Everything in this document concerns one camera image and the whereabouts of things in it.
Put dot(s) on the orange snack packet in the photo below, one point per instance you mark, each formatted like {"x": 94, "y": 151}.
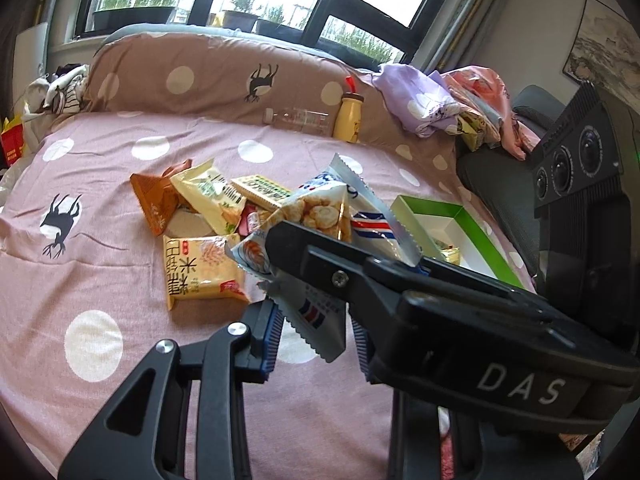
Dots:
{"x": 158, "y": 198}

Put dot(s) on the framed landscape painting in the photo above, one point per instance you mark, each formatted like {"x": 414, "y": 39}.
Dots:
{"x": 605, "y": 50}

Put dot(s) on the red milk tea snack packet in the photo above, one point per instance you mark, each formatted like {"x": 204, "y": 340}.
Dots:
{"x": 252, "y": 218}

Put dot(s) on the pale yellow chips packet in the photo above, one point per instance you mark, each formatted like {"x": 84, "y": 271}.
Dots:
{"x": 212, "y": 195}

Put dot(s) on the red yellow paper bag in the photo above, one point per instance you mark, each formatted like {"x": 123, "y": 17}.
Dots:
{"x": 12, "y": 140}

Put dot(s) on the striped cloth pile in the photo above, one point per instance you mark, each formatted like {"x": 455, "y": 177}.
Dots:
{"x": 63, "y": 96}

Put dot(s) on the yellow bear bottle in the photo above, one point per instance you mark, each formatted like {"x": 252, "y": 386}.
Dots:
{"x": 348, "y": 119}

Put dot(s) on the green yellow biscuit packet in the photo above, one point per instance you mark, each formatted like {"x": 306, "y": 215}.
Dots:
{"x": 262, "y": 191}

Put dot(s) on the gold snack packet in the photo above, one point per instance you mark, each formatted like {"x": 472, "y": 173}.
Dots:
{"x": 449, "y": 252}

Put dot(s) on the blue white peanut snack bag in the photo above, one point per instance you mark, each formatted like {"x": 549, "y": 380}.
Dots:
{"x": 336, "y": 212}

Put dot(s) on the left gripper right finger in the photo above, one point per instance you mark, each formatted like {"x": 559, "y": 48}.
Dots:
{"x": 425, "y": 434}

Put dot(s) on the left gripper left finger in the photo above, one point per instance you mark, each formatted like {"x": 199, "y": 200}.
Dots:
{"x": 140, "y": 433}

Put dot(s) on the yellow rice cracker packet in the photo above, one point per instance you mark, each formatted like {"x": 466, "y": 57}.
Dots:
{"x": 199, "y": 268}

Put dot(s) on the green white cardboard box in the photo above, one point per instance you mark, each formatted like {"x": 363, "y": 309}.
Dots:
{"x": 436, "y": 226}

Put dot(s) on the pink polka dot bedsheet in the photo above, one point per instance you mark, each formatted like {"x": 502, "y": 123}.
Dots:
{"x": 124, "y": 229}

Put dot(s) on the clear plastic bottle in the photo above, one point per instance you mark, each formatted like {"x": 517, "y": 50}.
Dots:
{"x": 297, "y": 119}

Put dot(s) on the finger of the right gripper with das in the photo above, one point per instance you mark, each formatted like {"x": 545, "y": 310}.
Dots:
{"x": 378, "y": 287}

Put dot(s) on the dark grey sofa cushion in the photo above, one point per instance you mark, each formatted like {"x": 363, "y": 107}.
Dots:
{"x": 504, "y": 184}

